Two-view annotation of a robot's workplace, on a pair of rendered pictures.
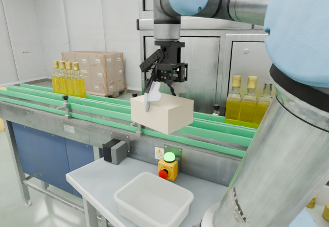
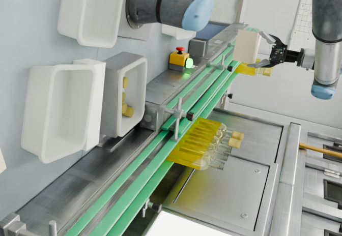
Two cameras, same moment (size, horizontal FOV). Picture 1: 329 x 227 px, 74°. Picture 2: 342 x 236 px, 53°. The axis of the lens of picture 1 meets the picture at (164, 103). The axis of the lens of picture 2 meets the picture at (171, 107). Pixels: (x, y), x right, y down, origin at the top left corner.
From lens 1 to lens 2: 1.12 m
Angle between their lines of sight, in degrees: 35
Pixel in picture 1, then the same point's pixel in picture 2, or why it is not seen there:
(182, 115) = (245, 48)
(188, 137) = (199, 82)
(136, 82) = not seen: hidden behind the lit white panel
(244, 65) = (242, 166)
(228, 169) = (167, 85)
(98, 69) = not seen: hidden behind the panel
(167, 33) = (309, 51)
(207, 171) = (166, 78)
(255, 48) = (259, 177)
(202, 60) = (251, 151)
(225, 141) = (192, 93)
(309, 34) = not seen: outside the picture
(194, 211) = (159, 36)
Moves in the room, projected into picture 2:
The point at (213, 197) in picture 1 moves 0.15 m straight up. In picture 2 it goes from (153, 61) to (188, 68)
